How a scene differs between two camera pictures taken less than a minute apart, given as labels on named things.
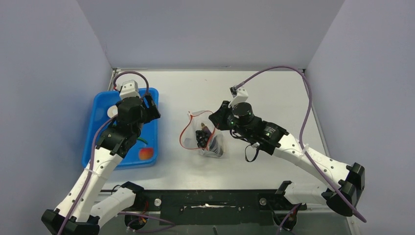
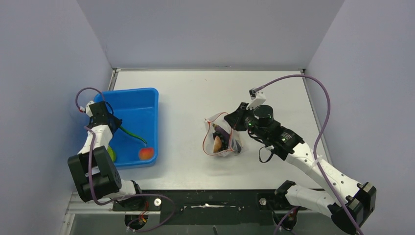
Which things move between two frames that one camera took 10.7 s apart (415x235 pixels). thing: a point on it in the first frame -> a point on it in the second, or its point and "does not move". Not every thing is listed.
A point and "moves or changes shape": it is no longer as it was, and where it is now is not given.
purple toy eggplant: x=215 y=148 -> x=225 y=136
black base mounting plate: x=215 y=207 does not move
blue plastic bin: x=144 y=152 does not move
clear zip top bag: x=200 y=133 moves or changes shape
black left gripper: x=151 y=113 -> x=117 y=122
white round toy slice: x=112 y=111 -> x=217 y=146
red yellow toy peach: x=146 y=153 does not move
